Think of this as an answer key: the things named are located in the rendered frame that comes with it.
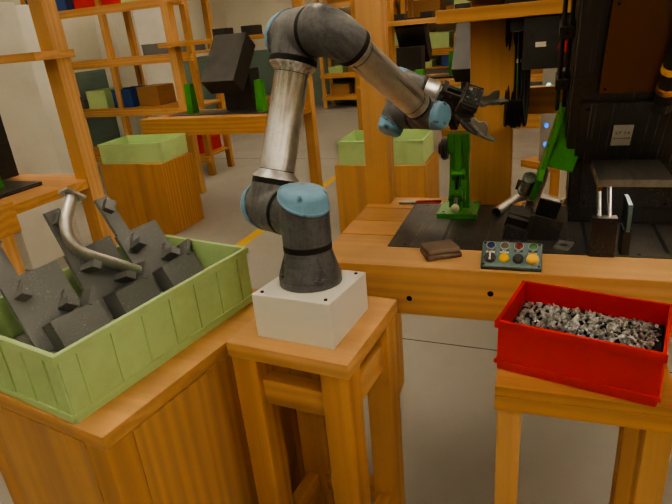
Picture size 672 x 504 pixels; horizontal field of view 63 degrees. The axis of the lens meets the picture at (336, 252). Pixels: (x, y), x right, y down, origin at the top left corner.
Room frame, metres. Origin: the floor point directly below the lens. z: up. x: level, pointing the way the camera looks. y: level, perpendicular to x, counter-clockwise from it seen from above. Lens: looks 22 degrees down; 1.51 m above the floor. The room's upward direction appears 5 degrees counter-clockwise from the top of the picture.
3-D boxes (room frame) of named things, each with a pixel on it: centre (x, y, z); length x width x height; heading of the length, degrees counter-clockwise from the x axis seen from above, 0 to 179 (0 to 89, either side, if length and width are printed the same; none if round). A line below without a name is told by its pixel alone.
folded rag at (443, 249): (1.42, -0.29, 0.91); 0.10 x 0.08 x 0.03; 97
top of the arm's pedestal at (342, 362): (1.20, 0.07, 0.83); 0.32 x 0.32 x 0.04; 63
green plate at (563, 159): (1.49, -0.65, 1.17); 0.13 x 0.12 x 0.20; 69
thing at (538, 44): (1.76, -0.72, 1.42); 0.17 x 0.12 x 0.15; 69
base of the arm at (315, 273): (1.20, 0.07, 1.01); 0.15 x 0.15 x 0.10
